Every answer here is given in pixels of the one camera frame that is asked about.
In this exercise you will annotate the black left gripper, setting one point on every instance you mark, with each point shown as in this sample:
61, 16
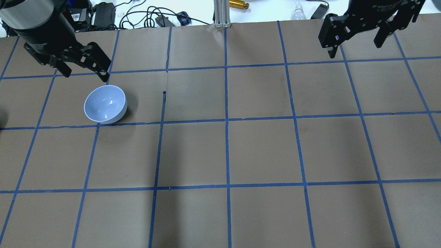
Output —
44, 40

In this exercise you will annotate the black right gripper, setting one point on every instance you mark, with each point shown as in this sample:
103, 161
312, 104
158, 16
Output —
375, 13

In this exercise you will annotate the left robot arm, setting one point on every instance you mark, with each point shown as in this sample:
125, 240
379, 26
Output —
36, 16

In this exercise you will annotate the blue bowl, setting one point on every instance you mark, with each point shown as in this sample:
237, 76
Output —
106, 104

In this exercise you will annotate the black power adapter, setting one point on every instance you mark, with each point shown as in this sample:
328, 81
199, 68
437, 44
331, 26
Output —
103, 14

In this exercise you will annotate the white light bulb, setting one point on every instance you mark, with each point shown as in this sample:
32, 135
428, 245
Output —
298, 11

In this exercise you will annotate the gold cylinder tool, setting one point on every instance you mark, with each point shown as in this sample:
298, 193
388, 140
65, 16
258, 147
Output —
238, 4

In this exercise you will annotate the aluminium frame post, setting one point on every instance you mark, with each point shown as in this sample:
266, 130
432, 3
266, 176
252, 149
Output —
222, 14

